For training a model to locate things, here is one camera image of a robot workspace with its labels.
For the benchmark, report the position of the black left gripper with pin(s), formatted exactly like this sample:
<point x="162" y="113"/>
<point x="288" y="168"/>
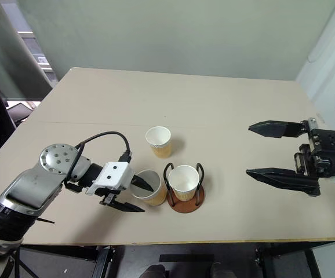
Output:
<point x="107" y="198"/>

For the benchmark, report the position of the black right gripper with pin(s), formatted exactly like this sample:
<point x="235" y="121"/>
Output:
<point x="325" y="156"/>

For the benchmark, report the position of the paper cup with tan sleeve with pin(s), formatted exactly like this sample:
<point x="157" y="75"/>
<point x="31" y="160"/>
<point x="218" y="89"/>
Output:
<point x="153" y="195"/>
<point x="183" y="185"/>
<point x="158" y="143"/>

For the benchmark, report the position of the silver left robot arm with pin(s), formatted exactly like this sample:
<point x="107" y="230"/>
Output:
<point x="31" y="185"/>

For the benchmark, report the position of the dark rounded shape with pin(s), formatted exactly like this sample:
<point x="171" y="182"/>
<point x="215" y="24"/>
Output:
<point x="156" y="272"/>

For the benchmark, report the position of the dark flat laptop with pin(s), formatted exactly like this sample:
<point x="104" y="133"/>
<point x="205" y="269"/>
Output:
<point x="18" y="113"/>

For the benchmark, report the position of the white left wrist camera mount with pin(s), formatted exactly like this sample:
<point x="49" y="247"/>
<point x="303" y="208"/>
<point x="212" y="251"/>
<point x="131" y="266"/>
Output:
<point x="114" y="175"/>

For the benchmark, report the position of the black metal table frame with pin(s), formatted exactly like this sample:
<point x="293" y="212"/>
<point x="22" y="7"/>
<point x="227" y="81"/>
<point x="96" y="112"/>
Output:
<point x="103" y="259"/>

